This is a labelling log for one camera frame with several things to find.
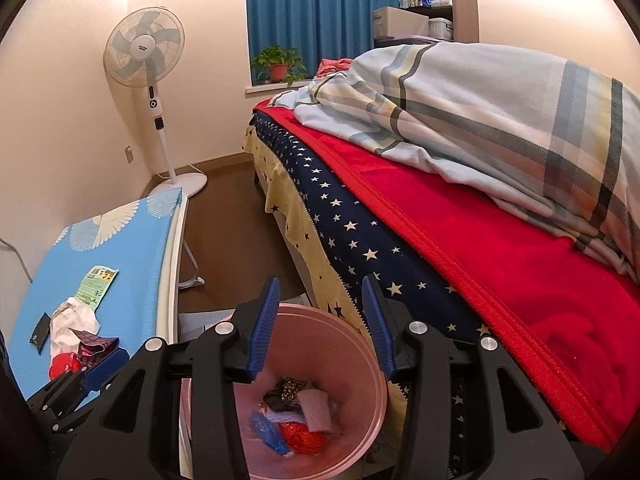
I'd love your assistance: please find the pink plastic bin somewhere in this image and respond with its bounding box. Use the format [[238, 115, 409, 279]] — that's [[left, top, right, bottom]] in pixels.
[[179, 302, 388, 480]]

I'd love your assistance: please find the beige storage box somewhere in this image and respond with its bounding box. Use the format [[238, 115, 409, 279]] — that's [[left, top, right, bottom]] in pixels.
[[372, 6, 430, 38]]

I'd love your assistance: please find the round red plastic bag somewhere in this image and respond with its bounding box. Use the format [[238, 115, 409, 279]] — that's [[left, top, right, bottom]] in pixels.
[[48, 352, 83, 381]]

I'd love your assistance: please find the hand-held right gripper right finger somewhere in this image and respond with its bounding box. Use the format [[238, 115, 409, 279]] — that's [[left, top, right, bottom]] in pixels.
[[361, 275, 586, 480]]

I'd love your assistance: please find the blue tablecloth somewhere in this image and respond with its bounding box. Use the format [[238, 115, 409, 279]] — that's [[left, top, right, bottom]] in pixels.
[[10, 187, 183, 401]]

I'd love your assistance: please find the potted green plant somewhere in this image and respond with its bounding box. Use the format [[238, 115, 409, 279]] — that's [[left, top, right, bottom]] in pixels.
[[250, 45, 308, 86]]

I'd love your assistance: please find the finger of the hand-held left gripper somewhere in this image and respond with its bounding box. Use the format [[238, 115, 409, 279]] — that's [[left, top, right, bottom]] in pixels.
[[27, 372, 95, 420], [82, 347, 132, 392]]

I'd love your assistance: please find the translucent plastic packet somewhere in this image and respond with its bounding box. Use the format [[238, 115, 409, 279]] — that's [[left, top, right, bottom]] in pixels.
[[296, 387, 335, 433]]

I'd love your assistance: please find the torn black and red wrapper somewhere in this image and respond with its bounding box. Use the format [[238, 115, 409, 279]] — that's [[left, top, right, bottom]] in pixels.
[[67, 329, 121, 368]]

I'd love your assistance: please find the blue curtain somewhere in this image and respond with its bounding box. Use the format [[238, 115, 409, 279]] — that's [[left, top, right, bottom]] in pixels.
[[245, 0, 416, 86]]

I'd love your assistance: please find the knotted red plastic bag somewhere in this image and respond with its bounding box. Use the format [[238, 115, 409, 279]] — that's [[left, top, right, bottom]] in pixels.
[[277, 422, 328, 456]]

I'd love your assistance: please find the bed with star blanket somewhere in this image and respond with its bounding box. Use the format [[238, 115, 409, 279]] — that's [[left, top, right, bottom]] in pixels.
[[242, 110, 571, 480]]

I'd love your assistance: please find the grey wall cable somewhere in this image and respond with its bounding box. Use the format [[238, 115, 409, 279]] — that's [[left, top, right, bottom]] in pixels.
[[0, 240, 31, 271]]

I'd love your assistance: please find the white windowsill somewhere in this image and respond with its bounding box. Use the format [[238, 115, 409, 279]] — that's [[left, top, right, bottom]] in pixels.
[[245, 80, 311, 97]]

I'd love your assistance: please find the bluish plastic bag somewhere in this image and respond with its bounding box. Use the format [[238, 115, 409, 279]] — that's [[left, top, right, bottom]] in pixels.
[[250, 407, 306, 456]]

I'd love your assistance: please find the patterned dark pouch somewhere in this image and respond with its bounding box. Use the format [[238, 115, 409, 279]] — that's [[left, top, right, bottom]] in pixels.
[[274, 377, 321, 396]]

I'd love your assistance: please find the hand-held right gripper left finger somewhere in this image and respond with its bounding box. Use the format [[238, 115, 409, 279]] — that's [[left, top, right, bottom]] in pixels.
[[57, 275, 282, 480]]

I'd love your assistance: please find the white paper sheet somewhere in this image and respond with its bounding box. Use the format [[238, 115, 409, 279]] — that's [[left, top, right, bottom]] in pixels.
[[178, 310, 236, 343]]

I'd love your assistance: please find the pink clothing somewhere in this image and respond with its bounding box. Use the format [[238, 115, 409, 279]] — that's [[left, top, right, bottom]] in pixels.
[[317, 57, 353, 78]]

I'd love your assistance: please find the white standing fan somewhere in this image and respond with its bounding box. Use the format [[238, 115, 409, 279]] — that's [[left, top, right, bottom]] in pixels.
[[102, 6, 208, 196]]

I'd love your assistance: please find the clear lidded storage box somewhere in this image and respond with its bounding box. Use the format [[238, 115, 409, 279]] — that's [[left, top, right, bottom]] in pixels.
[[427, 17, 453, 41]]

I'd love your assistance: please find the wooden bookshelf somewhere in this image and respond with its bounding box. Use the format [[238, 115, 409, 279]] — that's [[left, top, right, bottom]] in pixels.
[[407, 0, 476, 43]]

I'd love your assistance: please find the red blanket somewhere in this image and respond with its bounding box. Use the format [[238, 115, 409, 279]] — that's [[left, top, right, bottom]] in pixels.
[[252, 97, 640, 453]]

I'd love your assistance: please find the green printed packet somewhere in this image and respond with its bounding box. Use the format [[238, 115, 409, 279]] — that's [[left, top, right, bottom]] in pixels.
[[75, 265, 120, 307]]

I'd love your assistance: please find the plaid light quilt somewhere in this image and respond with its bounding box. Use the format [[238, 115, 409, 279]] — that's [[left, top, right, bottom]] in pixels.
[[272, 42, 640, 286]]

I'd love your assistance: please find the black packet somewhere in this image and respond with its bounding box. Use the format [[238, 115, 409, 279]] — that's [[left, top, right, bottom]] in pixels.
[[29, 312, 52, 350]]

